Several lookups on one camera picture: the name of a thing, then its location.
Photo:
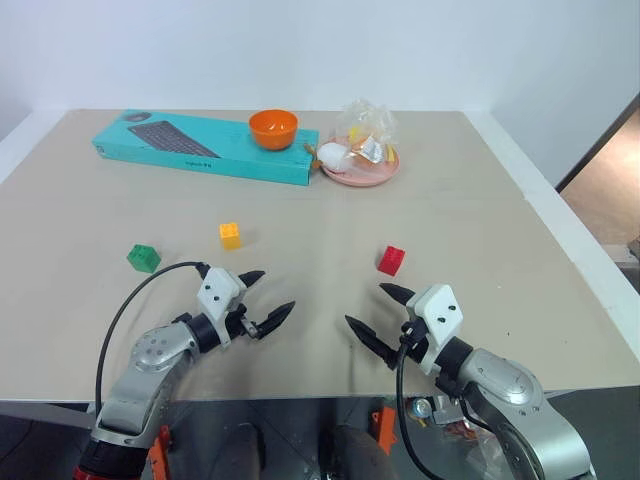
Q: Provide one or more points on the orange plastic bowl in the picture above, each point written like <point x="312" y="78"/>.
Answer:
<point x="274" y="129"/>

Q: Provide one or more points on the white fluffy ball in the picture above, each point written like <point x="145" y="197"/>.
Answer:
<point x="333" y="156"/>

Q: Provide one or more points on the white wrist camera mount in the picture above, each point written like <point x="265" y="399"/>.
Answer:
<point x="437" y="312"/>
<point x="216" y="292"/>

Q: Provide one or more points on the orange plastic clamp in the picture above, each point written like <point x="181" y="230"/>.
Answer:
<point x="160" y="452"/>
<point x="384" y="430"/>

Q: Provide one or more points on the red toy block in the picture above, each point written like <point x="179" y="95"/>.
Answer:
<point x="391" y="260"/>

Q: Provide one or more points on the grey box beside table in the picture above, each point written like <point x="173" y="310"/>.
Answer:
<point x="625" y="262"/>

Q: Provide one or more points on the pink round plate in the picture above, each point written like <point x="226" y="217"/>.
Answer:
<point x="362" y="175"/>

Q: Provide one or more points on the clear crumpled plastic bag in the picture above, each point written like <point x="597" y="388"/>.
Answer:
<point x="367" y="120"/>

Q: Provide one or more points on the beige table cloth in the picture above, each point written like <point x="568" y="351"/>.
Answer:
<point x="310" y="225"/>

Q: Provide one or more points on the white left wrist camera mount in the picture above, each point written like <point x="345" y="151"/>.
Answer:
<point x="216" y="292"/>

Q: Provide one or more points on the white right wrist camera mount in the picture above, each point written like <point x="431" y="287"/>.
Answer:
<point x="437" y="312"/>

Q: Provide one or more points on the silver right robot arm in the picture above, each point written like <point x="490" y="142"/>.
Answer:
<point x="505" y="382"/>

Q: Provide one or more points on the small orange brown toy piece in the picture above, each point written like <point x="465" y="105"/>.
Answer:
<point x="315" y="159"/>

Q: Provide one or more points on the brown wooden board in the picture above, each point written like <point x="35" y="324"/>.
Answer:
<point x="607" y="170"/>

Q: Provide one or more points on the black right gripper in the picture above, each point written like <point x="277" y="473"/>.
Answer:
<point x="414" y="342"/>

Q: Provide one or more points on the yellow blue small part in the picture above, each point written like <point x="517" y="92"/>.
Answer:
<point x="419" y="409"/>

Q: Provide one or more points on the yellow toy block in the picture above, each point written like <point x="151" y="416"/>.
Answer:
<point x="230" y="237"/>

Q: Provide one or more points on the teal keyboard box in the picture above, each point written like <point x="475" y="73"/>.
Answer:
<point x="200" y="150"/>

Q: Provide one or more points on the green toy block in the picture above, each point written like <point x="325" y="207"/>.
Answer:
<point x="144" y="258"/>

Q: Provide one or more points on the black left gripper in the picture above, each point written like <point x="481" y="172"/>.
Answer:
<point x="237" y="325"/>

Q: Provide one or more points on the orange white snack packet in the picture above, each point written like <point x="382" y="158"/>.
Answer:
<point x="371" y="150"/>

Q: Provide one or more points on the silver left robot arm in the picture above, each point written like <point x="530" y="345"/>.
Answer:
<point x="150" y="350"/>

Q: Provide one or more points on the small grey metal bracket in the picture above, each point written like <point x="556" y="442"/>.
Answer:
<point x="449" y="410"/>

